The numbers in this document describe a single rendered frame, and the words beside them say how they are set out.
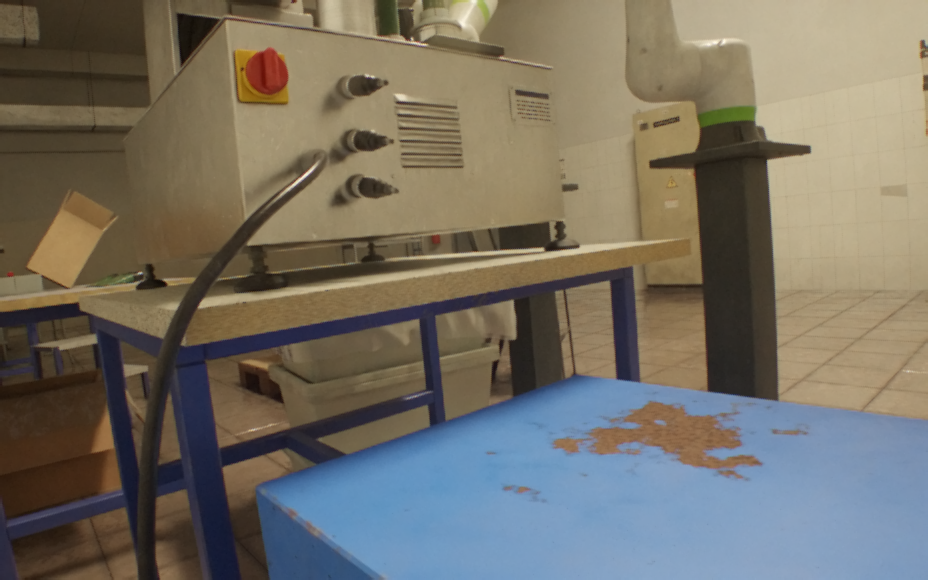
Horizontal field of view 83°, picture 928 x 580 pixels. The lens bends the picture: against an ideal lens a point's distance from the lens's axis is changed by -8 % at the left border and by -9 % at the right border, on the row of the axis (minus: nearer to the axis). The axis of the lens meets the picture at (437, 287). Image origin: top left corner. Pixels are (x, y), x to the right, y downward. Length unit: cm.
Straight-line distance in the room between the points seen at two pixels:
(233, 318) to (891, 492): 46
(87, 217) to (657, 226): 536
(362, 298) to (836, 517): 37
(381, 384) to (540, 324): 57
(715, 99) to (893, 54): 482
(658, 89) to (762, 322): 56
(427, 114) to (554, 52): 721
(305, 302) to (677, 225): 594
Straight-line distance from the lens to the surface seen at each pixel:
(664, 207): 638
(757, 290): 139
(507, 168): 80
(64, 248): 240
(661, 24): 136
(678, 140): 632
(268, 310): 46
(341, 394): 149
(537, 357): 183
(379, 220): 65
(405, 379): 156
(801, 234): 624
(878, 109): 610
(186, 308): 42
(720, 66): 139
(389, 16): 94
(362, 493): 45
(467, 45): 78
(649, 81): 133
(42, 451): 232
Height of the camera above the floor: 78
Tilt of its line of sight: 5 degrees down
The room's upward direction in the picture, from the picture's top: 6 degrees counter-clockwise
